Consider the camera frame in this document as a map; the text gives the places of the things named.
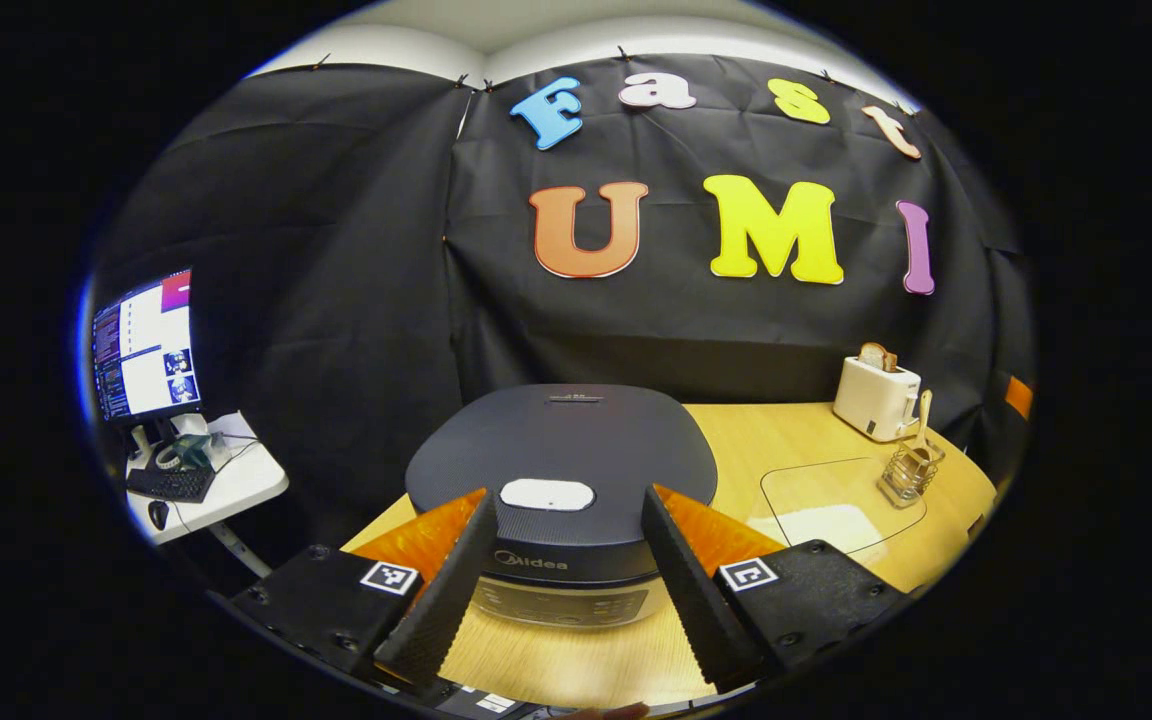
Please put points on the wooden spoon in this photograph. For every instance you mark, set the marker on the wooden spoon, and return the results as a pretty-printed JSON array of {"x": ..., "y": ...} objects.
[{"x": 924, "y": 420}]

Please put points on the toast slice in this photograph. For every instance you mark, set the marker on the toast slice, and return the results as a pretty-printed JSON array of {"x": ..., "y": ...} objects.
[{"x": 878, "y": 356}]

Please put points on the black computer mouse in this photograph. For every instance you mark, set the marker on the black computer mouse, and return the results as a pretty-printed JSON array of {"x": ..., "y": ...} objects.
[{"x": 158, "y": 514}]

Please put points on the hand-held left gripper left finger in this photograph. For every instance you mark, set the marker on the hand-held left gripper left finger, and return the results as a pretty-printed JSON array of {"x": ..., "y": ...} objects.
[{"x": 436, "y": 600}]

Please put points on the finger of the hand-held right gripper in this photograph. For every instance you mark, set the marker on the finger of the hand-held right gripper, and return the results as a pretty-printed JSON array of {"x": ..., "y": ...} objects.
[{"x": 1018, "y": 397}]

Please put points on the white side table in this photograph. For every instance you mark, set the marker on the white side table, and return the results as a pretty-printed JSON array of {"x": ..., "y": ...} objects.
[{"x": 251, "y": 480}]

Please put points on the grey silver rice cooker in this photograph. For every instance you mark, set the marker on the grey silver rice cooker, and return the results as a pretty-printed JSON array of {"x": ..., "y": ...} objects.
[{"x": 556, "y": 440}]

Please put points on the white toaster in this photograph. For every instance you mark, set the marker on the white toaster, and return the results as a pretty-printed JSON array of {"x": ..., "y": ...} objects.
[{"x": 871, "y": 400}]

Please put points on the computer monitor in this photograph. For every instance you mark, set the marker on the computer monitor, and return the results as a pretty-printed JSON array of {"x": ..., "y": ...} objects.
[{"x": 146, "y": 345}]

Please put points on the white tape roll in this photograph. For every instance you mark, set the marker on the white tape roll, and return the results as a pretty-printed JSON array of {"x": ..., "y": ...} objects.
[{"x": 168, "y": 458}]

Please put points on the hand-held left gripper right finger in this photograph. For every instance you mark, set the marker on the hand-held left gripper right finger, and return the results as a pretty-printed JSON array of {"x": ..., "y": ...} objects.
[{"x": 696, "y": 600}]

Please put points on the black keyboard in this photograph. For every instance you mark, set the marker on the black keyboard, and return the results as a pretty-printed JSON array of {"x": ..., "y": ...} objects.
[{"x": 171, "y": 484}]

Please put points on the black backdrop cloth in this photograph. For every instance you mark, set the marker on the black backdrop cloth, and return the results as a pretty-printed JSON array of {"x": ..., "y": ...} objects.
[{"x": 336, "y": 300}]

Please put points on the dark teal desk item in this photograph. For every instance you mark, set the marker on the dark teal desk item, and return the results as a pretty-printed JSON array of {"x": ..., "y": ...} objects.
[{"x": 201, "y": 450}]

